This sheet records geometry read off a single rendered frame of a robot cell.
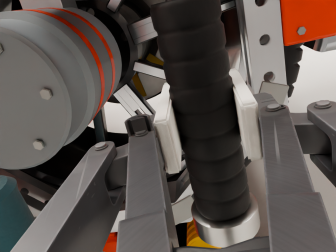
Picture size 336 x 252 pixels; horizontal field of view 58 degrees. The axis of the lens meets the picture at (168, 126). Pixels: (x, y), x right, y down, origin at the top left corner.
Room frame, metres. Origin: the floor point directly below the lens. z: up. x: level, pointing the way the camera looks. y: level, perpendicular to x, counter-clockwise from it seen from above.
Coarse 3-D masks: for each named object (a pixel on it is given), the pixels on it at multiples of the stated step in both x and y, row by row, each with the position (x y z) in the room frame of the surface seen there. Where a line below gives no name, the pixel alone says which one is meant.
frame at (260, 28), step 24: (240, 0) 0.37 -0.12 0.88; (264, 0) 0.37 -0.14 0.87; (240, 24) 0.40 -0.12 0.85; (264, 24) 0.35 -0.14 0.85; (264, 48) 0.35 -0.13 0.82; (264, 72) 0.36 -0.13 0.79; (0, 168) 0.47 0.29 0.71; (24, 192) 0.47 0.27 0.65; (48, 192) 0.46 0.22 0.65; (192, 192) 0.37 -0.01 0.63; (120, 216) 0.39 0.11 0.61
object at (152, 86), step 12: (132, 0) 0.70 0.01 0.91; (144, 0) 0.70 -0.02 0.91; (156, 0) 0.69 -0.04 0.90; (132, 12) 0.66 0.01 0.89; (144, 12) 0.70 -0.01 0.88; (144, 48) 0.66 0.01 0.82; (156, 48) 0.70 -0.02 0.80; (144, 84) 0.71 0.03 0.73; (156, 84) 0.70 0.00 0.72; (144, 96) 0.71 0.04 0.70
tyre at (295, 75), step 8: (288, 48) 0.43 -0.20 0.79; (296, 48) 0.43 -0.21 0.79; (288, 56) 0.43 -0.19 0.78; (296, 56) 0.43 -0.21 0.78; (288, 64) 0.43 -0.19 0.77; (296, 64) 0.43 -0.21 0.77; (288, 72) 0.43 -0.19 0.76; (296, 72) 0.43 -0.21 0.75; (288, 80) 0.43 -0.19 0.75; (288, 88) 0.43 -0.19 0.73; (288, 96) 0.43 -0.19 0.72; (248, 160) 0.44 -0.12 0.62; (32, 176) 0.51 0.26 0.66; (176, 176) 0.46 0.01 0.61; (48, 184) 0.50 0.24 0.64
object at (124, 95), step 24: (0, 0) 0.69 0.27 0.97; (96, 0) 0.49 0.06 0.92; (120, 0) 0.49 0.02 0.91; (120, 24) 0.49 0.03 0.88; (144, 24) 0.48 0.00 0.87; (120, 48) 0.53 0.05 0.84; (240, 48) 0.44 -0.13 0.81; (144, 72) 0.49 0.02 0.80; (240, 72) 0.44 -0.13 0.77; (120, 96) 0.49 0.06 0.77; (96, 120) 0.50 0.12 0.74; (72, 144) 0.62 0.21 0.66; (120, 144) 0.65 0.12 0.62; (48, 168) 0.52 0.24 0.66; (72, 168) 0.54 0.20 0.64
